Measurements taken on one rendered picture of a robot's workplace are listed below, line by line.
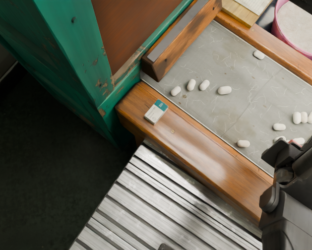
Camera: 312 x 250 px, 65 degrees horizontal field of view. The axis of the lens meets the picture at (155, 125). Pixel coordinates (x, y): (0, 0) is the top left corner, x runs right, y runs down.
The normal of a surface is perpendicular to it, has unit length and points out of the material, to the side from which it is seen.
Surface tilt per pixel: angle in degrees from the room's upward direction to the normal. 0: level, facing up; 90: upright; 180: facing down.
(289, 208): 30
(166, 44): 0
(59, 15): 90
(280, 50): 0
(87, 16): 90
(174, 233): 0
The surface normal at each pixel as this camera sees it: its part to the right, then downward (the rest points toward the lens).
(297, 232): 0.33, -0.62
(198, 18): 0.73, 0.45
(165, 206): 0.04, -0.25
